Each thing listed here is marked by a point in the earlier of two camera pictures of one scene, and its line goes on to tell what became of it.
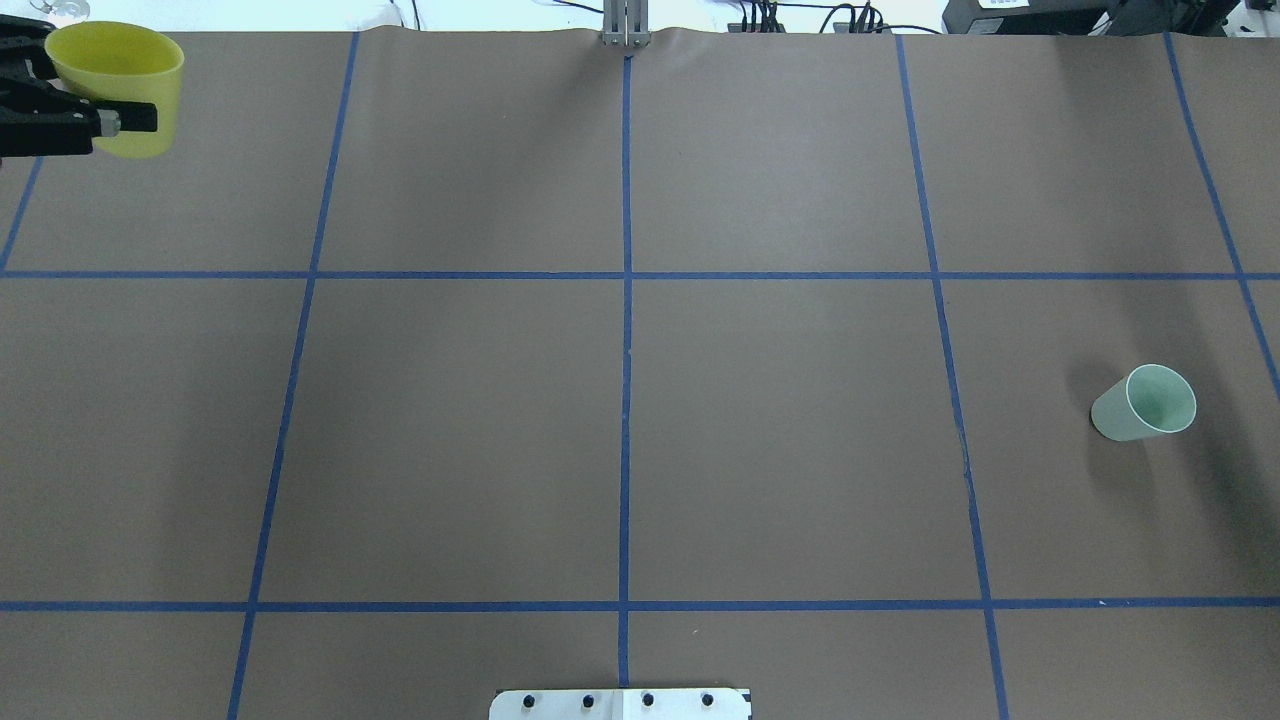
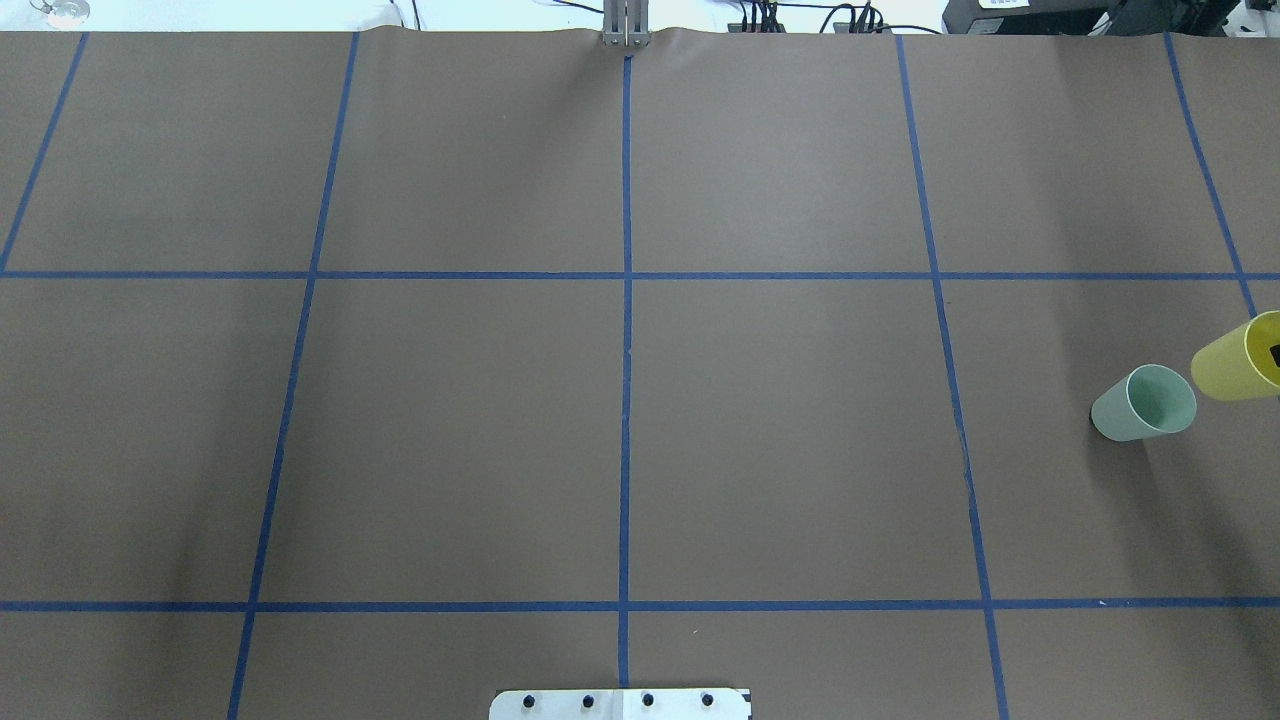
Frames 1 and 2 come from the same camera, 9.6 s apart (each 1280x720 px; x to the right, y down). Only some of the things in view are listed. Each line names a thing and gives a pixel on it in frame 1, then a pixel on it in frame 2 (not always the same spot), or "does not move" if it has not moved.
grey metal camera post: x=626 y=23 does not move
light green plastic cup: x=1152 y=400 does not move
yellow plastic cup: x=122 y=62 -> x=1243 y=365
